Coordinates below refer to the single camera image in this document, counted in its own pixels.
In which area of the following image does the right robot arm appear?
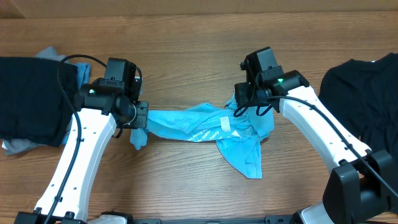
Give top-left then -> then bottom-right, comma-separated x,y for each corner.
234,47 -> 397,224

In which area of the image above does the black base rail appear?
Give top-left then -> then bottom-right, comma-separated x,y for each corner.
93,211 -> 296,224

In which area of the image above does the folded grey garment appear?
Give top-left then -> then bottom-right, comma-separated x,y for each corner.
2,46 -> 84,156

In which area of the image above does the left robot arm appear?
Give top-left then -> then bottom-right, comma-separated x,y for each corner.
14,58 -> 149,224

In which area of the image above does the light blue printed t-shirt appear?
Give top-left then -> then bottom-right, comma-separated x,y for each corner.
130,98 -> 274,179

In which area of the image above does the black t-shirt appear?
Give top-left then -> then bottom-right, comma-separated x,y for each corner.
318,53 -> 397,161

